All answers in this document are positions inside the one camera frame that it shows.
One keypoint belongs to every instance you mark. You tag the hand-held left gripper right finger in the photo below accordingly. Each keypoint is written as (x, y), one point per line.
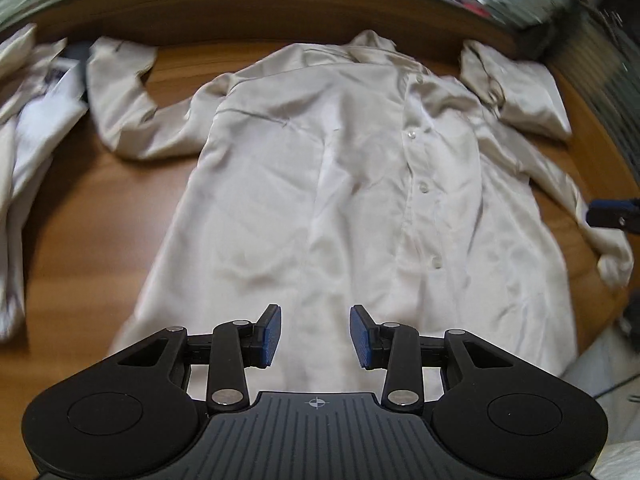
(361, 337)

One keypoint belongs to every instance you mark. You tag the black bulky object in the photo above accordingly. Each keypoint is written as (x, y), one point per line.
(545, 35)

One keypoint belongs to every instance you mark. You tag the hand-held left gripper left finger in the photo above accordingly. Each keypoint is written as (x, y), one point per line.
(272, 335)

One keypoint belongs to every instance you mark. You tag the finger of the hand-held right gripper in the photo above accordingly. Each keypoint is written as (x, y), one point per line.
(612, 215)

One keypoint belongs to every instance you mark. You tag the cream satin shirt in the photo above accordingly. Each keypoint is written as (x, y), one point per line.
(320, 185)

